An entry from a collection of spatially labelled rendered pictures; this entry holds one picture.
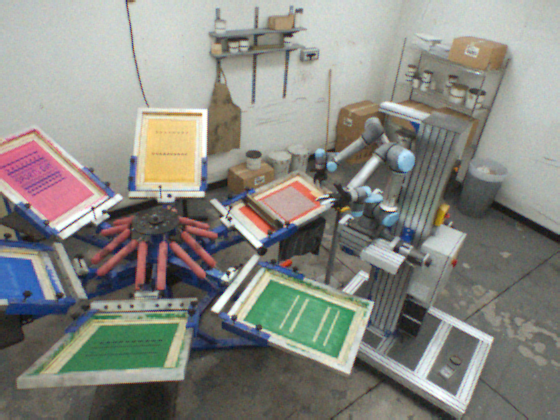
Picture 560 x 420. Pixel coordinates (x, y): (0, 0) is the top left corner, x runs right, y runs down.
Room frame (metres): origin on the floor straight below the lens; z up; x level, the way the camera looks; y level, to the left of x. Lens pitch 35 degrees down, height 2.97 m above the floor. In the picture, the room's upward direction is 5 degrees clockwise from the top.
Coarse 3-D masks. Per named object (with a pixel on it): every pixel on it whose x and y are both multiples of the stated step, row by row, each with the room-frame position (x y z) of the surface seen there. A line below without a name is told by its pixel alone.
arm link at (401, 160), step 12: (396, 144) 2.37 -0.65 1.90; (396, 156) 2.28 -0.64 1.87; (408, 156) 2.25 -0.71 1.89; (396, 168) 2.26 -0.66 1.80; (408, 168) 2.25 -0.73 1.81; (396, 180) 2.27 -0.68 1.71; (396, 192) 2.27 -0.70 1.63; (384, 204) 2.29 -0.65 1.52; (384, 216) 2.26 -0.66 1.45; (396, 216) 2.26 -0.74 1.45
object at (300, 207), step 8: (296, 200) 2.91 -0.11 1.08; (304, 200) 2.91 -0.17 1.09; (312, 200) 2.91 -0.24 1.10; (280, 208) 2.81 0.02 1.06; (288, 208) 2.81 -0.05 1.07; (296, 208) 2.81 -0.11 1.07; (304, 208) 2.81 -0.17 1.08; (312, 208) 2.81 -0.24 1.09; (280, 216) 2.71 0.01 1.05; (288, 216) 2.71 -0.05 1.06; (296, 216) 2.71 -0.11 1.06; (256, 224) 2.62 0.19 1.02; (264, 224) 2.62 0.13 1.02; (264, 232) 2.53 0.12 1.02
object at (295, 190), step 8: (288, 184) 3.13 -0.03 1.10; (296, 184) 3.13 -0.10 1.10; (272, 192) 3.02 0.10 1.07; (280, 192) 3.02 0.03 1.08; (288, 192) 3.02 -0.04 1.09; (296, 192) 3.02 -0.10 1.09; (304, 192) 3.02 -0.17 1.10; (256, 200) 2.91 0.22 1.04; (264, 200) 2.91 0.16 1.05; (272, 200) 2.91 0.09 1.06; (280, 200) 2.91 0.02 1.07; (288, 200) 2.91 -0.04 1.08; (240, 208) 2.81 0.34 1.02; (248, 208) 2.81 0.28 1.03; (272, 208) 2.81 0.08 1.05; (248, 216) 2.71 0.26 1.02; (256, 216) 2.71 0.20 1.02
